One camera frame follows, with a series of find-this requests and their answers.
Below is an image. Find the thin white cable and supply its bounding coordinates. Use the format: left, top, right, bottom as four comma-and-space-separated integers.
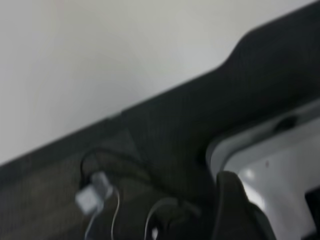
84, 186, 121, 240

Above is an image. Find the white power adapter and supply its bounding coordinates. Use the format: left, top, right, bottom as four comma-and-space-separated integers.
75, 171, 114, 215

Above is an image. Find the grey white plastic housing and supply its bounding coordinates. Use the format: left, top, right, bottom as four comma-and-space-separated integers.
205, 98, 320, 240

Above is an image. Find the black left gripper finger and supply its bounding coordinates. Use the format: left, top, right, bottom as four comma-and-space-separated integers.
213, 171, 277, 240

